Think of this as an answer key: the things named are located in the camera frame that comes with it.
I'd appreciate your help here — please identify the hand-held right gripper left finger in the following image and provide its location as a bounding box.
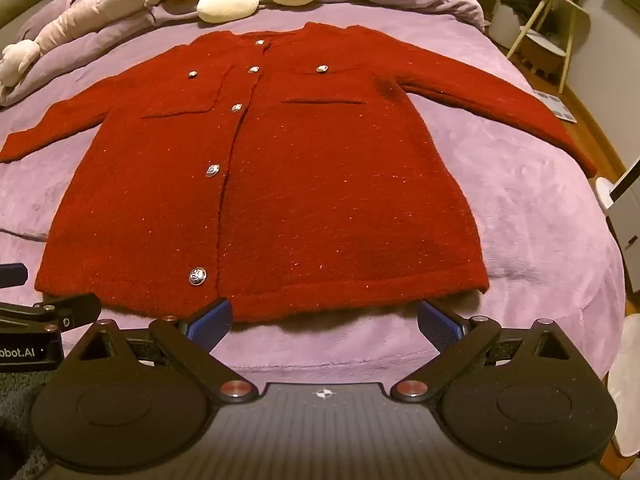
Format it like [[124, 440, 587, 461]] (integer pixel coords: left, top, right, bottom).
[[75, 298, 261, 405]]

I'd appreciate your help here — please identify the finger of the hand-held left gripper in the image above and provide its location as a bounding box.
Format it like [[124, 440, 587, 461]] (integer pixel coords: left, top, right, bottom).
[[0, 294, 103, 333], [0, 262, 29, 288]]

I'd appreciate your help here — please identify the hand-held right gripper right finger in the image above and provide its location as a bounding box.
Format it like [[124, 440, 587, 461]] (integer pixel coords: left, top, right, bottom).
[[390, 300, 576, 403]]

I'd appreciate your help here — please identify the red knit cardigan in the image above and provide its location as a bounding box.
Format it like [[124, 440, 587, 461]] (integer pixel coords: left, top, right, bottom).
[[0, 21, 598, 323]]

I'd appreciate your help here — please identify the dark clothes pile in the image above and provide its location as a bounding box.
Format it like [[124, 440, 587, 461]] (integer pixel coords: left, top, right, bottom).
[[500, 0, 547, 36]]

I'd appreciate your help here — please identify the white bag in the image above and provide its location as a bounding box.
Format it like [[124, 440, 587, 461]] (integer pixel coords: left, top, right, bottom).
[[606, 310, 640, 457]]

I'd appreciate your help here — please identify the white bedside furniture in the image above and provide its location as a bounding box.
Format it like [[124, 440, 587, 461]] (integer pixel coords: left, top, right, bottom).
[[595, 157, 640, 267]]

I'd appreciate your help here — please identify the printed paper sheet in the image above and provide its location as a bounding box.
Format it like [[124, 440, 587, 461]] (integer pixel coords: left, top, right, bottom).
[[532, 88, 577, 122]]

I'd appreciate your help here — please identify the long pale plush toy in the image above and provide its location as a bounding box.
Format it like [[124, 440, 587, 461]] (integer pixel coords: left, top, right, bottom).
[[0, 0, 164, 88]]

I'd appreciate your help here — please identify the round white stool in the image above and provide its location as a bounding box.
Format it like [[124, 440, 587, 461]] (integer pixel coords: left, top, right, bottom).
[[520, 29, 569, 81]]

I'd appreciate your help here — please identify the small yellow side table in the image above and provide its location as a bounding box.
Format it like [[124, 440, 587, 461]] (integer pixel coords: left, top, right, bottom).
[[505, 0, 592, 94]]

